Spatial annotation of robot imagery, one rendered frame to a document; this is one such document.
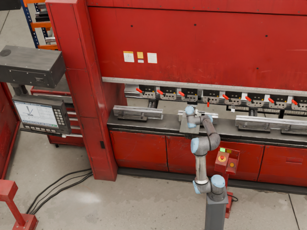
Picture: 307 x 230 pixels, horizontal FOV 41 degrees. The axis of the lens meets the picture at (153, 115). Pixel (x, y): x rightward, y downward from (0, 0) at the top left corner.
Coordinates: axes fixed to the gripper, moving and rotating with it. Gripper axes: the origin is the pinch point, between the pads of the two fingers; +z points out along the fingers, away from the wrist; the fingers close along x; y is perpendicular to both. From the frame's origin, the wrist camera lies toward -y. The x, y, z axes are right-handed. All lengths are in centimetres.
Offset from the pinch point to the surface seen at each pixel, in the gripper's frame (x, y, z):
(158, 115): 34.3, -1.8, 13.5
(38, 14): 216, 120, 96
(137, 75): 51, 30, -27
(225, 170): -36, -49, 4
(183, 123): 6.7, -8.5, -1.0
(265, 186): -82, -66, 75
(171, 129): 19.8, -15.3, 10.3
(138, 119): 54, -8, 12
